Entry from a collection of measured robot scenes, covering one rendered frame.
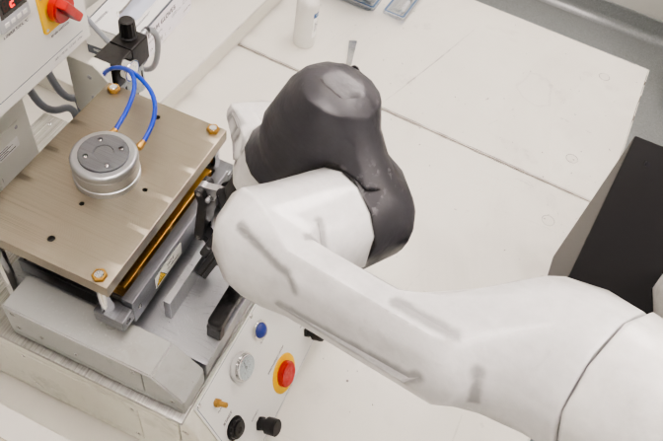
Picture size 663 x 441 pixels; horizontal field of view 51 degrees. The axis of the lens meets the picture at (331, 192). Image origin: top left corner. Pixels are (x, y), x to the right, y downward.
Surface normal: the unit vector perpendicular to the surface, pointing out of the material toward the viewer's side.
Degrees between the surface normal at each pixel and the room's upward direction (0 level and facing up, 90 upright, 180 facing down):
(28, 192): 0
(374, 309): 51
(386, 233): 58
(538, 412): 77
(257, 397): 65
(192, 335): 0
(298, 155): 90
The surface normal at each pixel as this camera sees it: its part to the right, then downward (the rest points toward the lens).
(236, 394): 0.88, 0.08
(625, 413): -0.65, -0.20
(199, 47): 0.12, -0.62
